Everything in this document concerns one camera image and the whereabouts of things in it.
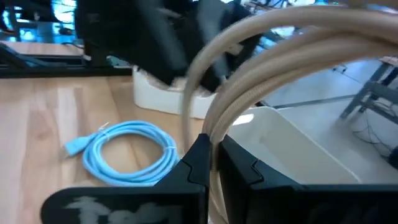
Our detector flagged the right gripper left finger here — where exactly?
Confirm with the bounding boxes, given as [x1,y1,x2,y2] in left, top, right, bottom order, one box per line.
[40,133,211,224]

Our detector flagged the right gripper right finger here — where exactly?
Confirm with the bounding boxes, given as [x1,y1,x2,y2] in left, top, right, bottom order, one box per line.
[217,134,398,224]

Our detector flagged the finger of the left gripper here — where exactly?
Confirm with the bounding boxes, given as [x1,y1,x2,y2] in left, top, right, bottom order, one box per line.
[139,18,189,86]
[198,18,231,93]

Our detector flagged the blue HDMI cable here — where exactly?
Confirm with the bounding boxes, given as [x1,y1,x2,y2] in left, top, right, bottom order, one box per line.
[60,120,182,187]

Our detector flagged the white plastic bin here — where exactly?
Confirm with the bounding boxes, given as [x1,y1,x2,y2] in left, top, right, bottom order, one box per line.
[132,65,218,121]

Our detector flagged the grey metal stand legs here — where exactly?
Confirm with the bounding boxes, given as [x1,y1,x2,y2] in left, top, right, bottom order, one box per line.
[340,60,398,126]

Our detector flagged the black metal rig frame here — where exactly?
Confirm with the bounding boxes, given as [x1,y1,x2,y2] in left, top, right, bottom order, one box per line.
[0,42,134,79]

